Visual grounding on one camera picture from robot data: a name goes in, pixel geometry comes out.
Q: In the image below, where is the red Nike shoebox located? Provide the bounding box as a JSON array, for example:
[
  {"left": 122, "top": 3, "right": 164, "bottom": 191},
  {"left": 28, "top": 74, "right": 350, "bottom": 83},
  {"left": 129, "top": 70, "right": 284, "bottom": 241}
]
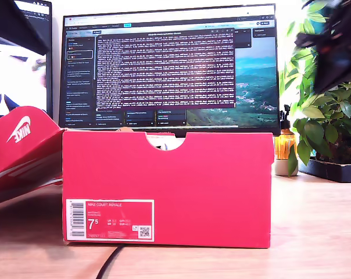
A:
[{"left": 0, "top": 106, "right": 275, "bottom": 250}]

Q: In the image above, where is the teal curtain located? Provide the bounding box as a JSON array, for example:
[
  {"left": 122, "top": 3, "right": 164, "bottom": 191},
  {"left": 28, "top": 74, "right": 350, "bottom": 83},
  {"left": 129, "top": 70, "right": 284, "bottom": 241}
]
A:
[{"left": 307, "top": 0, "right": 333, "bottom": 35}]

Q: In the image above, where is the black monitor with white screen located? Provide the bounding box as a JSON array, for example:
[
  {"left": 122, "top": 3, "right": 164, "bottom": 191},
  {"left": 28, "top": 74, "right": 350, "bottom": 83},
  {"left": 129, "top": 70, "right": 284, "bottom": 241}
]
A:
[{"left": 0, "top": 0, "right": 53, "bottom": 119}]

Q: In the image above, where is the green leafy potted plant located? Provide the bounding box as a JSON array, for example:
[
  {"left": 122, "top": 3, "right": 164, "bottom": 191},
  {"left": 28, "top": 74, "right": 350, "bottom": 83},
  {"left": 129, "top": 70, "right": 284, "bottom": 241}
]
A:
[{"left": 280, "top": 0, "right": 351, "bottom": 177}]

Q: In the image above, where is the amber glass pump bottle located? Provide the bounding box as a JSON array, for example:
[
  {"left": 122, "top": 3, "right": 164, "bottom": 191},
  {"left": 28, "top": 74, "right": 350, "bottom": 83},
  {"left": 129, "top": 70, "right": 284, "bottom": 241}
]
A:
[{"left": 275, "top": 103, "right": 298, "bottom": 160}]

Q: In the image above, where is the black rectangular planter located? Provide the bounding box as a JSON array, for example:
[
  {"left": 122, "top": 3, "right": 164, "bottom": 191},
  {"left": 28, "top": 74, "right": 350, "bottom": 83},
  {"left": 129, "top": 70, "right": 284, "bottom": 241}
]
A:
[{"left": 299, "top": 158, "right": 351, "bottom": 183}]

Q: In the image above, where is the small white ceramic pot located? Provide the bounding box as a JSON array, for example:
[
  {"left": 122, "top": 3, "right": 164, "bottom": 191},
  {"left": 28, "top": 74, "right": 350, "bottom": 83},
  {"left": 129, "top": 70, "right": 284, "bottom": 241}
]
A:
[{"left": 274, "top": 158, "right": 299, "bottom": 177}]

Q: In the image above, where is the black computer monitor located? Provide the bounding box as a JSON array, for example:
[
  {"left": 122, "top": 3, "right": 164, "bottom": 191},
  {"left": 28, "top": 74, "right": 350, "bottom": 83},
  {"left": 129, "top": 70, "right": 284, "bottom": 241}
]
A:
[{"left": 58, "top": 3, "right": 282, "bottom": 137}]

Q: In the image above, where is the black table cable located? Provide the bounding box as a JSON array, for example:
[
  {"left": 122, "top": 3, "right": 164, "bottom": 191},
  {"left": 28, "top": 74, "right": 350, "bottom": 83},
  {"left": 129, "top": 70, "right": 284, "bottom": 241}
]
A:
[{"left": 95, "top": 245, "right": 126, "bottom": 279}]

